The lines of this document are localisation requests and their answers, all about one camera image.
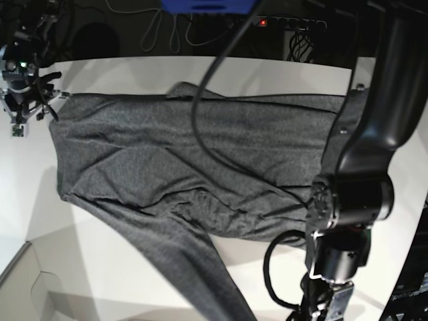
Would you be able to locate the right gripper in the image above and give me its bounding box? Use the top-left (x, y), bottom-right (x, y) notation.
top-left (1, 72), bottom-right (70, 138)

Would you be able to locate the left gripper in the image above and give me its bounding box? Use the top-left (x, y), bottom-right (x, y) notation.
top-left (287, 280), bottom-right (354, 321)

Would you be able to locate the grey long-sleeve t-shirt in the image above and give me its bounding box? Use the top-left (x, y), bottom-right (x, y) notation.
top-left (49, 83), bottom-right (344, 320)

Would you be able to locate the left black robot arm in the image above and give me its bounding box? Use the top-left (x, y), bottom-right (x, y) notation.
top-left (290, 1), bottom-right (427, 320)

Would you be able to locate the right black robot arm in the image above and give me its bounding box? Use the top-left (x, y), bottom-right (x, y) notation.
top-left (1, 1), bottom-right (76, 138)

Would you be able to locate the blue plastic box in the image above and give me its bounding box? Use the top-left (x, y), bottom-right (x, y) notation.
top-left (161, 0), bottom-right (255, 15)

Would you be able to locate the grey side table panel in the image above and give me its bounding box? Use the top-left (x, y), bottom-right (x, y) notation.
top-left (1, 242), bottom-right (59, 321)

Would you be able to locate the black power strip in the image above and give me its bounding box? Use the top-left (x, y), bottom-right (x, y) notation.
top-left (254, 15), bottom-right (328, 32)

